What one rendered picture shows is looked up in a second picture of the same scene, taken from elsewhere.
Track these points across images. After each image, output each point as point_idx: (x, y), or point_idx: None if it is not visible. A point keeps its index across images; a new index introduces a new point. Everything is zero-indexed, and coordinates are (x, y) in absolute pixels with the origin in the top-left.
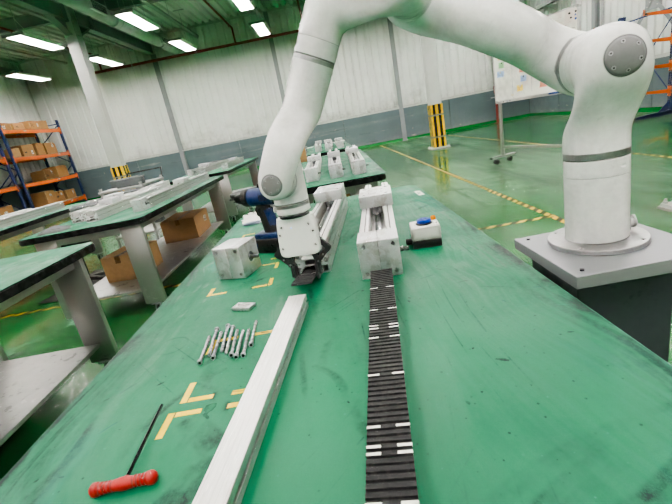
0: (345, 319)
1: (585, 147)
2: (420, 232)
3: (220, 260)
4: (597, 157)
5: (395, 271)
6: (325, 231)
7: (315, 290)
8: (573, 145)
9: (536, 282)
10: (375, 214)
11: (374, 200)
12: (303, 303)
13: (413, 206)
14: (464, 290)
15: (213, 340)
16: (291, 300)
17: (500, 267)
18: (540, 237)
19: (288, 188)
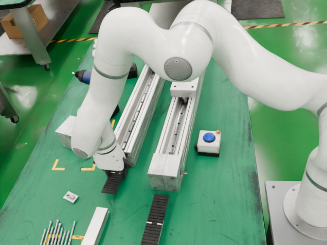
0: (127, 241)
1: (317, 180)
2: (203, 148)
3: (62, 138)
4: (324, 189)
5: (174, 190)
6: (136, 131)
7: (118, 191)
8: (311, 172)
9: (256, 244)
10: (182, 99)
11: (182, 93)
12: (103, 219)
13: (222, 74)
14: (208, 234)
15: (46, 237)
16: (97, 214)
17: (243, 211)
18: (282, 186)
19: (92, 154)
